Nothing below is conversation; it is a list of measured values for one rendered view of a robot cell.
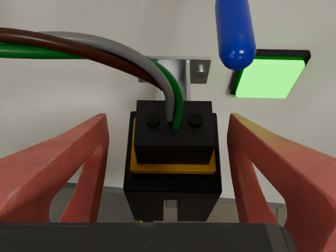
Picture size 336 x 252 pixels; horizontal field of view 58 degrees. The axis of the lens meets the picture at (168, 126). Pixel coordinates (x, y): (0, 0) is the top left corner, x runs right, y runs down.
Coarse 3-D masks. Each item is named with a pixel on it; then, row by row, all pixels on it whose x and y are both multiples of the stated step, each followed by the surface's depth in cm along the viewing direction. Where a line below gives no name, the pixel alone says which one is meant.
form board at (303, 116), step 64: (0, 0) 15; (64, 0) 15; (128, 0) 15; (192, 0) 15; (256, 0) 15; (320, 0) 15; (0, 64) 20; (64, 64) 19; (320, 64) 19; (0, 128) 27; (64, 128) 27; (320, 128) 26
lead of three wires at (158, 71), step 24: (0, 48) 6; (24, 48) 7; (48, 48) 7; (72, 48) 7; (96, 48) 7; (120, 48) 8; (144, 72) 8; (168, 72) 9; (168, 96) 9; (168, 120) 11
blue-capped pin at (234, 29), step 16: (224, 0) 7; (240, 0) 7; (224, 16) 7; (240, 16) 6; (224, 32) 6; (240, 32) 6; (224, 48) 6; (240, 48) 6; (224, 64) 7; (240, 64) 6
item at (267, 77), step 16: (256, 64) 18; (272, 64) 18; (288, 64) 18; (304, 64) 18; (240, 80) 19; (256, 80) 19; (272, 80) 19; (288, 80) 19; (240, 96) 20; (256, 96) 20; (272, 96) 20
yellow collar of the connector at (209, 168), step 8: (136, 160) 13; (136, 168) 13; (144, 168) 13; (152, 168) 13; (160, 168) 13; (168, 168) 13; (176, 168) 13; (184, 168) 13; (192, 168) 13; (200, 168) 13; (208, 168) 13
